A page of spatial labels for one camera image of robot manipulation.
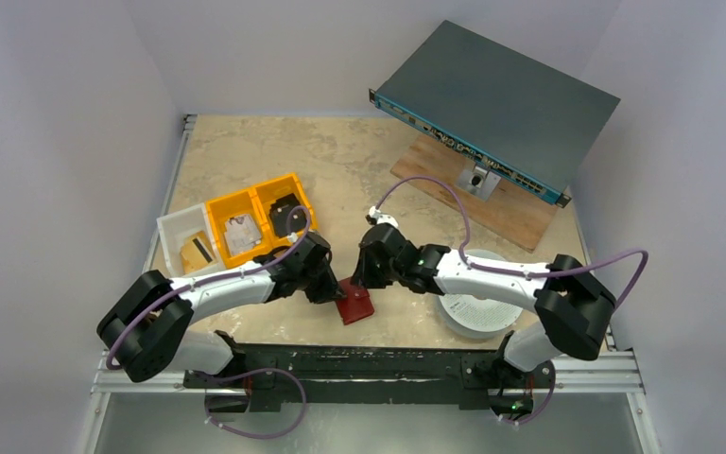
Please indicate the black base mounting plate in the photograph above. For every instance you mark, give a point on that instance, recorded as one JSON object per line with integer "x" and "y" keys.
{"x": 262, "y": 377}

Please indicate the grey blue network switch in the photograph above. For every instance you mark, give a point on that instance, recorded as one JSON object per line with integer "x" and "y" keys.
{"x": 523, "y": 120}

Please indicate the gold card with black stripe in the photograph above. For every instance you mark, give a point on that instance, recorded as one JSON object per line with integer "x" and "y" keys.
{"x": 196, "y": 253}

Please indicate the wooden board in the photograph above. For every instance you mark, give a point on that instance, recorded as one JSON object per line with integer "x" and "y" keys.
{"x": 489, "y": 199}

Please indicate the yellow double compartment bin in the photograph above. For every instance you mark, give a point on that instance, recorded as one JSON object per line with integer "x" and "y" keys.
{"x": 255, "y": 199}

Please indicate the red leather card holder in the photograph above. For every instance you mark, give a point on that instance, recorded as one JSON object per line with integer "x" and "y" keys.
{"x": 355, "y": 308}

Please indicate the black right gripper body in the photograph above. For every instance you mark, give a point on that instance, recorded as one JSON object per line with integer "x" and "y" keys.
{"x": 367, "y": 268}

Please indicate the black square part in bin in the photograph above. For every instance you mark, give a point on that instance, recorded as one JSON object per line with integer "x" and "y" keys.
{"x": 285, "y": 217}

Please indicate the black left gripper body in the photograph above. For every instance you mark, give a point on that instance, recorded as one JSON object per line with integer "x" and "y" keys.
{"x": 314, "y": 282}

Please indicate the white plastic bin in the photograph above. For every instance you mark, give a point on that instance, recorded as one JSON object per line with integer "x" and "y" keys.
{"x": 174, "y": 228}

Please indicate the grey metal bracket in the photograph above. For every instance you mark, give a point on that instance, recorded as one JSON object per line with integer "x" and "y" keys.
{"x": 478, "y": 181}

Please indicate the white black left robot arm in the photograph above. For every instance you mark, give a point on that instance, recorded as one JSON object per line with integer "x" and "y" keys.
{"x": 144, "y": 330}

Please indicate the white filament spool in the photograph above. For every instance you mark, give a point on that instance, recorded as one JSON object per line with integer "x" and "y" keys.
{"x": 474, "y": 318}

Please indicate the grey metal plate in bin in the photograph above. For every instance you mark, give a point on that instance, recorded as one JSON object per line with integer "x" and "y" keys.
{"x": 242, "y": 234}

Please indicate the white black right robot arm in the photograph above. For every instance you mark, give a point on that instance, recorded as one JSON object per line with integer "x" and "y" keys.
{"x": 573, "y": 309}

